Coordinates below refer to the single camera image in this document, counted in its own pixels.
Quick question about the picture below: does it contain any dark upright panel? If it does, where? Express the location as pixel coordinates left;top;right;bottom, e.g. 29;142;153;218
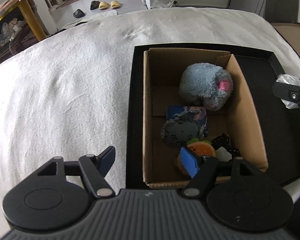
264;0;299;23

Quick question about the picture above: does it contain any dark grey round plush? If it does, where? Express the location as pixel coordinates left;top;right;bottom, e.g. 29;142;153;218
160;109;206;145

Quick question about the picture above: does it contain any brown framed board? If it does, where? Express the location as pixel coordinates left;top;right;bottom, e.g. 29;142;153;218
271;22;300;57

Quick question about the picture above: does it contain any yellow round table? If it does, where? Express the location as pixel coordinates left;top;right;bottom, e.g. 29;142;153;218
0;0;47;41

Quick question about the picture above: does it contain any black slipper near yellow pair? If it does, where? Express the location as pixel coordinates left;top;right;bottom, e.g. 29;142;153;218
90;1;100;10

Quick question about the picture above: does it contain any white fuzzy blanket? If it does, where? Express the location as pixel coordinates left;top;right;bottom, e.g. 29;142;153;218
0;8;300;238

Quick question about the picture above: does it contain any black shallow tray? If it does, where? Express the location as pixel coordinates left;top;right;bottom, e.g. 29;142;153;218
126;43;300;189

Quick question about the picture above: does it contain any brown cardboard box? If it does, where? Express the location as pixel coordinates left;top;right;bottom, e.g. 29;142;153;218
142;48;268;189

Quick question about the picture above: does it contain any blue printed packet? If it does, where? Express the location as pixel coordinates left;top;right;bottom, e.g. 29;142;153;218
166;106;207;137

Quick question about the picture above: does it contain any white plastic packet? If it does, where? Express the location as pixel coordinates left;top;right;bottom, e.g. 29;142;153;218
276;74;300;109

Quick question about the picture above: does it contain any lone black slipper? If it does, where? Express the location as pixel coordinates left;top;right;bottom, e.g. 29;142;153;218
73;9;85;18

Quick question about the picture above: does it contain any white floor mat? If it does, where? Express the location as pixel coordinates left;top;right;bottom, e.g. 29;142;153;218
61;10;117;29

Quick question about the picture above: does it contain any clear plastic bag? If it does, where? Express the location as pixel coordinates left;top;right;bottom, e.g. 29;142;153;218
151;0;178;9

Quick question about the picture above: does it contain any yellow slipper right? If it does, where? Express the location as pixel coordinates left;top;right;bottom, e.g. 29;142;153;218
110;1;121;9

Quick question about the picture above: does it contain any grey fluffy plush pink nose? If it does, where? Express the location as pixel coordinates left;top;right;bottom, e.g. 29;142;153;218
179;63;234;111

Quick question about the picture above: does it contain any yellow slipper left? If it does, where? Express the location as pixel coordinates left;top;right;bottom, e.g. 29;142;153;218
98;1;108;10

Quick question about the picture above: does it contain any orange burger plush toy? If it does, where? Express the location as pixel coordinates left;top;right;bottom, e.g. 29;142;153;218
175;138;216;175

